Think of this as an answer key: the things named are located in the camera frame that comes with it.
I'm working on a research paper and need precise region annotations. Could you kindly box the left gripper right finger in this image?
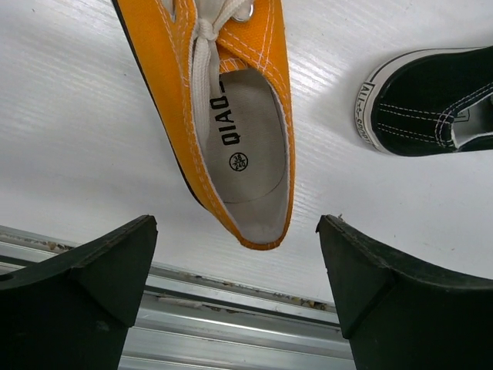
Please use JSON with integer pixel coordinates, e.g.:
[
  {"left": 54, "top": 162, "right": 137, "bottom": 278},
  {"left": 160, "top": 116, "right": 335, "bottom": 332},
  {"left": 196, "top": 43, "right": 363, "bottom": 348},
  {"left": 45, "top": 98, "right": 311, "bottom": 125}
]
[{"left": 317, "top": 215, "right": 492, "bottom": 369}]

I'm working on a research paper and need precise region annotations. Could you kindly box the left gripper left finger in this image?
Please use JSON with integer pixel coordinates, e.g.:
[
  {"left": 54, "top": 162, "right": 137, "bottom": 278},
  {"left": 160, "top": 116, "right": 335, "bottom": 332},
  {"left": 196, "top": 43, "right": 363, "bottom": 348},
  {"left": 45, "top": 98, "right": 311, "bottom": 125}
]
[{"left": 1, "top": 215, "right": 158, "bottom": 369}]

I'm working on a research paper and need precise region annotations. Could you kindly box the orange sneaker front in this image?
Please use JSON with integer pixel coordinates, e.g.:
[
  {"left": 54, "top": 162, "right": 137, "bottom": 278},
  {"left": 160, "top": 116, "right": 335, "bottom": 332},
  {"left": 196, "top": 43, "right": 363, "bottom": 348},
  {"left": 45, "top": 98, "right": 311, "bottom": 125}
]
[{"left": 113, "top": 1, "right": 295, "bottom": 251}]

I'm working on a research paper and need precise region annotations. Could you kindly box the black sneaker centre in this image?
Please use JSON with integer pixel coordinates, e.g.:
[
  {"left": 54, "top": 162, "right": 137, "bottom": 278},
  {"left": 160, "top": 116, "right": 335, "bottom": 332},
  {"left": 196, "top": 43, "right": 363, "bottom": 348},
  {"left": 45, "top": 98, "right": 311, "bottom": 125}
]
[{"left": 354, "top": 46, "right": 492, "bottom": 157}]

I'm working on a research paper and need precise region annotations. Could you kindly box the aluminium mounting rail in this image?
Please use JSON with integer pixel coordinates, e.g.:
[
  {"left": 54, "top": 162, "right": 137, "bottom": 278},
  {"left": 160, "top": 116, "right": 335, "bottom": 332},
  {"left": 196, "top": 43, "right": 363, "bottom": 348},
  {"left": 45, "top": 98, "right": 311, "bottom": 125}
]
[{"left": 1, "top": 227, "right": 354, "bottom": 369}]

